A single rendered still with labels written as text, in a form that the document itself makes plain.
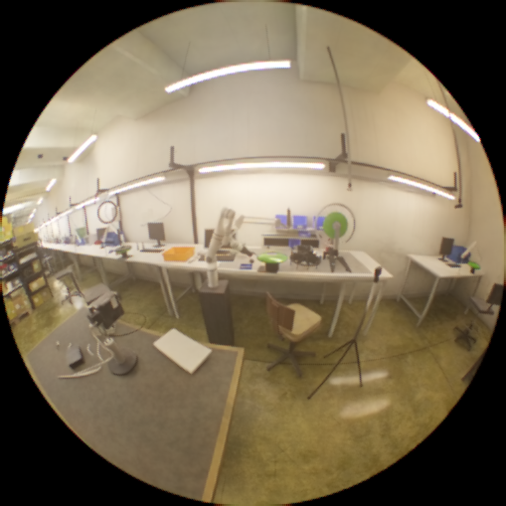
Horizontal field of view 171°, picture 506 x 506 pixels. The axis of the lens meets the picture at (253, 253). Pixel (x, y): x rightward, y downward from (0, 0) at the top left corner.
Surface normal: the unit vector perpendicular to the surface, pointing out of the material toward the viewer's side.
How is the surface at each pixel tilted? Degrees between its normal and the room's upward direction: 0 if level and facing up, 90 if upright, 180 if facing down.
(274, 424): 0
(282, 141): 90
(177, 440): 0
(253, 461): 0
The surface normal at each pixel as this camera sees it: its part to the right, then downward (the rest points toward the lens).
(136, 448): -0.01, -0.95
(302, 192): -0.19, 0.31
